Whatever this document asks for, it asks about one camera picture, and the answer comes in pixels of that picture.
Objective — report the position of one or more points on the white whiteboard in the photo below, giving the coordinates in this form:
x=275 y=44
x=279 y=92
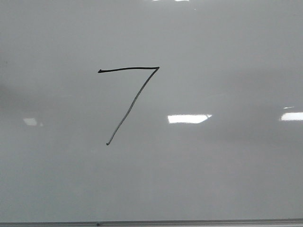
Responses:
x=117 y=110

